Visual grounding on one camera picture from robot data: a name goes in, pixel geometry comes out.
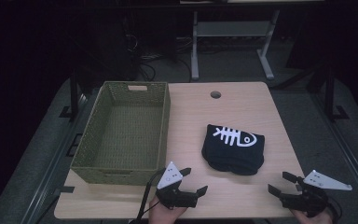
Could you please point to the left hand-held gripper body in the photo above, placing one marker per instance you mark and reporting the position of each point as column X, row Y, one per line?
column 177, row 198

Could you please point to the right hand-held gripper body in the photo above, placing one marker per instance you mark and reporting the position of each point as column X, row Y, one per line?
column 309, row 200

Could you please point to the black garment fishbone print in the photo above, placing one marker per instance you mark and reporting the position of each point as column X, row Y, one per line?
column 230, row 157

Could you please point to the green woven basket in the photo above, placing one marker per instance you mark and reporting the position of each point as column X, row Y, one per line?
column 127, row 137

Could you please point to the person's right hand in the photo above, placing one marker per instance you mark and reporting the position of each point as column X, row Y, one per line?
column 318, row 219

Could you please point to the person's left hand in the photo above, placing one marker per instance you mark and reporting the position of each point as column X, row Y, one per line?
column 161, row 215

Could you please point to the black metal stand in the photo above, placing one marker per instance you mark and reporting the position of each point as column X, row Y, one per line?
column 73, row 93
column 330, row 93

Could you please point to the aluminium rail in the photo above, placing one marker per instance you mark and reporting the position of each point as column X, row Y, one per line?
column 54, row 168
column 346, row 146

